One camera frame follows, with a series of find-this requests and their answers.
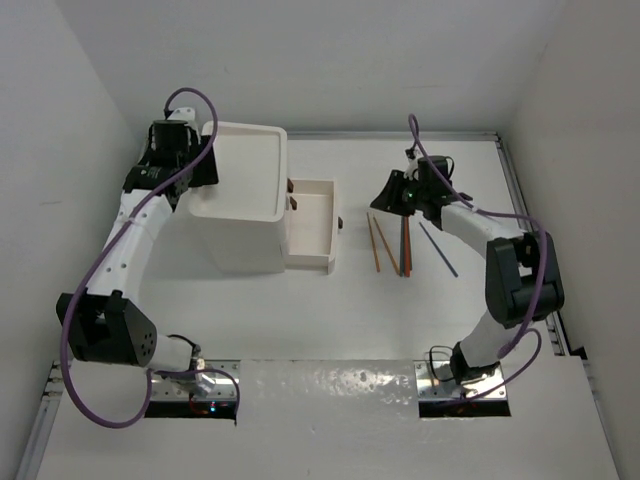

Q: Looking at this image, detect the purple cable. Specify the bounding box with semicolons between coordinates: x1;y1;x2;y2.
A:
59;87;241;429
408;113;551;401

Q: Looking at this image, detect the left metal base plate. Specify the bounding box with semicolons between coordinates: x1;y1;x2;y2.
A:
151;359;241;403

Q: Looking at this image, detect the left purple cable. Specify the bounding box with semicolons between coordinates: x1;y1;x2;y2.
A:
59;87;241;429

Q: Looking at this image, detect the metal base plate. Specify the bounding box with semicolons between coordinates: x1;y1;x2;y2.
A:
151;359;241;403
413;360;508;401

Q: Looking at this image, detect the blue chopstick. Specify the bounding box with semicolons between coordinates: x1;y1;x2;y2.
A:
419;222;459;278

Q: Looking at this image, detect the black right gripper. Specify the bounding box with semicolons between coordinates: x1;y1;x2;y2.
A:
371;170;427;218

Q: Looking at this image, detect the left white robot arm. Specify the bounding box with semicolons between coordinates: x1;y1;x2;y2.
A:
68;108;218;372

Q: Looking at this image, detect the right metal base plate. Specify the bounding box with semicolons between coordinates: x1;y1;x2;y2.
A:
413;360;508;401

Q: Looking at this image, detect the white utensil container box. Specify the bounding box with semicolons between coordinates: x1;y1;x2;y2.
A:
205;178;339;274

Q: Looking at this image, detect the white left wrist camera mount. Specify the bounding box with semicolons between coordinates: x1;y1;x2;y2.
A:
167;107;196;129

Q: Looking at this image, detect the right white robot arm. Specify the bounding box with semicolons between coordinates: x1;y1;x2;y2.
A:
370;156;565;384

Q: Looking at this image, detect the orange chopstick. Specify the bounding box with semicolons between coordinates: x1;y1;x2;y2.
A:
403;216;412;278

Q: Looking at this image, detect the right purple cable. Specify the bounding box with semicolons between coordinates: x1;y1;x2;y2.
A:
408;113;551;401

